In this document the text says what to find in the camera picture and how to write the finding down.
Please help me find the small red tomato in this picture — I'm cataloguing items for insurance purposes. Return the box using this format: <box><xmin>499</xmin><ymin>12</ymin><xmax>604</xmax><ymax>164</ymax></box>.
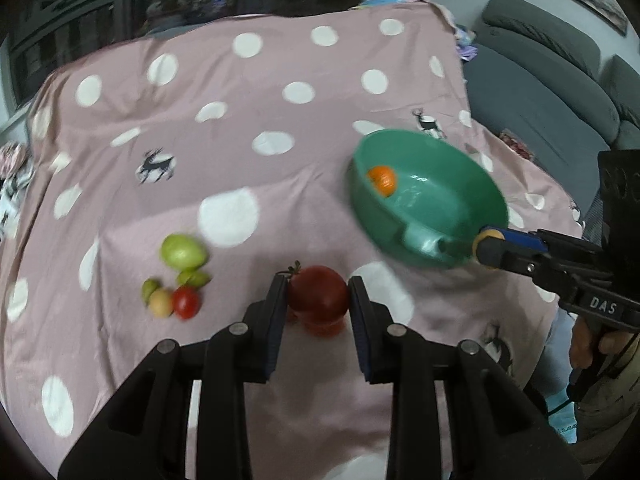
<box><xmin>171</xmin><ymin>285</ymin><xmax>202</xmax><ymax>320</ymax></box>

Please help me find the large red tomato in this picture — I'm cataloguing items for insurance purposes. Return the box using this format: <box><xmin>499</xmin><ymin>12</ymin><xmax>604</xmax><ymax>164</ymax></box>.
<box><xmin>279</xmin><ymin>261</ymin><xmax>348</xmax><ymax>326</ymax></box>

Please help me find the large green fruit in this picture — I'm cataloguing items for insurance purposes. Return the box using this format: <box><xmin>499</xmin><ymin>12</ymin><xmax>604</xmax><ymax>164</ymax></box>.
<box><xmin>160</xmin><ymin>233</ymin><xmax>208</xmax><ymax>271</ymax></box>

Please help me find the pink polka dot cloth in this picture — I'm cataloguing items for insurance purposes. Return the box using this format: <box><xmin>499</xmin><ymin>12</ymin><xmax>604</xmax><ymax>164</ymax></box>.
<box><xmin>1</xmin><ymin>0</ymin><xmax>580</xmax><ymax>472</ymax></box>

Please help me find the small beige fruit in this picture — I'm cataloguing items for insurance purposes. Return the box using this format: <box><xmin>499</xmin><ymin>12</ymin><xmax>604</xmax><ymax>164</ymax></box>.
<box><xmin>148</xmin><ymin>288</ymin><xmax>174</xmax><ymax>318</ymax></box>

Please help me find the grey sofa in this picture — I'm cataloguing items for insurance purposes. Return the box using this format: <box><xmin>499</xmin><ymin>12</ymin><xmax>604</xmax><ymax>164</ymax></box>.
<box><xmin>463</xmin><ymin>0</ymin><xmax>639</xmax><ymax>211</ymax></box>

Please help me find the right hand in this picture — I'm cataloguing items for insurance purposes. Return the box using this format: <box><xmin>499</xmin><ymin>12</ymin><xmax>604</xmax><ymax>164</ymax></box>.
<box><xmin>568</xmin><ymin>316</ymin><xmax>640</xmax><ymax>373</ymax></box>

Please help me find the red tomato with stem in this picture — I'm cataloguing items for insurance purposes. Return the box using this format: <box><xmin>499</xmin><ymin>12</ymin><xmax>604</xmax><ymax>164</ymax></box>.
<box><xmin>295</xmin><ymin>313</ymin><xmax>346</xmax><ymax>338</ymax></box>

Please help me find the small dark green fruit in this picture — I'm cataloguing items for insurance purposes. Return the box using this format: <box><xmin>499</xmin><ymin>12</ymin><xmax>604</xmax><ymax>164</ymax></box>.
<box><xmin>141</xmin><ymin>278</ymin><xmax>162</xmax><ymax>304</ymax></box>

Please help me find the orange tangerine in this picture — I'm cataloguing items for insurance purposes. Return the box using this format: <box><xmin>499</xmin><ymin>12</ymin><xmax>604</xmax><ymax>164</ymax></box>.
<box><xmin>367</xmin><ymin>165</ymin><xmax>397</xmax><ymax>198</ymax></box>

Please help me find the green plastic basin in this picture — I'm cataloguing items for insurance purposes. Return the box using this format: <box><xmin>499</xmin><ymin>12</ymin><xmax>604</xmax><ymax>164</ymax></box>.
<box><xmin>347</xmin><ymin>129</ymin><xmax>509</xmax><ymax>269</ymax></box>

